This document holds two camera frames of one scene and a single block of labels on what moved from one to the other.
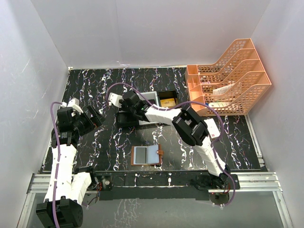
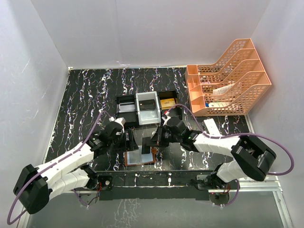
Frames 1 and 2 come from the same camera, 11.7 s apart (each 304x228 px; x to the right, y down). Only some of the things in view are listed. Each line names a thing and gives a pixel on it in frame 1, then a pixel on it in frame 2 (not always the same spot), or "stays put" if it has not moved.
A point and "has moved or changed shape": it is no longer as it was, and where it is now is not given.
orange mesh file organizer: x=232 y=86 stays put
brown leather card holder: x=146 y=155 has moved or changed shape
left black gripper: x=88 y=119 to x=128 y=140
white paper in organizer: x=222 y=90 stays put
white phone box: x=212 y=127 stays put
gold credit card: x=167 y=102 stays put
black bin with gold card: x=167 y=99 has moved or changed shape
